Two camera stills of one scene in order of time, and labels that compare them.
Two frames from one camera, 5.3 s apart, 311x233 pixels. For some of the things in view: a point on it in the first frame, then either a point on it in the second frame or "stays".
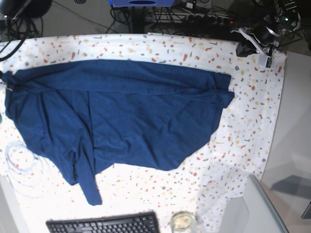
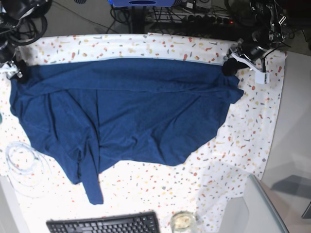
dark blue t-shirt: (85, 112) stays
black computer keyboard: (143, 222) stays
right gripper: (265, 33) → (253, 52)
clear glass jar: (182, 221) stays
